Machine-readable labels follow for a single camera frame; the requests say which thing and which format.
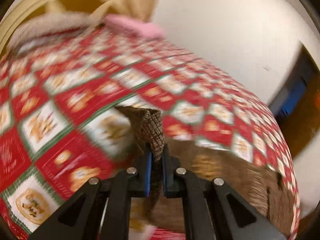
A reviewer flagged brown knitted sun sweater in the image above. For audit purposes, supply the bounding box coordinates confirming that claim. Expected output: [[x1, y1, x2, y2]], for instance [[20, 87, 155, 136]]
[[116, 106, 295, 237]]

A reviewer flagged red checkered teddy bedspread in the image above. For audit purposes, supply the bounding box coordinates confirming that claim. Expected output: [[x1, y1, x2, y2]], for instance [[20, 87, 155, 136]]
[[1, 27, 300, 239]]

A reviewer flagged pink folded blanket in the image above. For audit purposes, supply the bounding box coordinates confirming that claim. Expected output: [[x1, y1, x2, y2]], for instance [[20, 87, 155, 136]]
[[104, 14, 165, 40]]

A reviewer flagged striped pillow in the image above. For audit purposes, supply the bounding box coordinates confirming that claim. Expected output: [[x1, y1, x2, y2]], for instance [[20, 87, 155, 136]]
[[7, 12, 102, 50]]

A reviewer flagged cream round headboard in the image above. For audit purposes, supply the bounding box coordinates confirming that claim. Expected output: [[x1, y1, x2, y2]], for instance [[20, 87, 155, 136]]
[[1, 0, 129, 55]]

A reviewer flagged dark wooden door frame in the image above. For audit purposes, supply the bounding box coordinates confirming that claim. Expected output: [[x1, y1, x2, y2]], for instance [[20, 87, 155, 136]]
[[269, 45, 319, 158]]

